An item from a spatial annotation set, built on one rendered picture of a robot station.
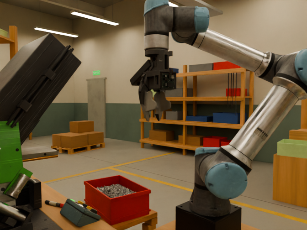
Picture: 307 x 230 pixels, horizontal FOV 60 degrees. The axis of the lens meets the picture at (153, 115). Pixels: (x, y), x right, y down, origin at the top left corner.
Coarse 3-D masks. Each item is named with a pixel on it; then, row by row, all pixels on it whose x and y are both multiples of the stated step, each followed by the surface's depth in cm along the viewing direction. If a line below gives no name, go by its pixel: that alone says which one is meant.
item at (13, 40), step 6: (0, 30) 330; (12, 30) 340; (0, 36) 312; (6, 36) 343; (12, 36) 340; (0, 42) 341; (6, 42) 341; (12, 42) 341; (12, 48) 341; (12, 54) 342
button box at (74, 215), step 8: (72, 200) 103; (64, 208) 103; (72, 208) 99; (80, 208) 96; (72, 216) 97; (80, 216) 94; (88, 216) 95; (96, 216) 98; (80, 224) 93; (88, 224) 95
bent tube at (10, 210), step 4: (0, 148) 86; (0, 204) 83; (4, 204) 84; (0, 208) 83; (4, 208) 84; (8, 208) 84; (12, 208) 85; (0, 212) 83; (4, 212) 84; (8, 212) 84; (12, 212) 85; (16, 212) 86; (20, 212) 87; (8, 216) 85; (12, 216) 85; (16, 216) 85; (20, 216) 86; (24, 216) 87; (20, 220) 86
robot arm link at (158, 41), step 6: (150, 36) 77; (156, 36) 77; (162, 36) 77; (144, 42) 80; (150, 42) 77; (156, 42) 77; (162, 42) 77; (168, 42) 80; (144, 48) 80; (150, 48) 78; (156, 48) 78; (162, 48) 78; (168, 48) 80
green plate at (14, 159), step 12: (12, 120) 94; (0, 132) 91; (12, 132) 93; (0, 144) 90; (12, 144) 92; (0, 156) 89; (12, 156) 91; (0, 168) 88; (12, 168) 91; (0, 180) 88
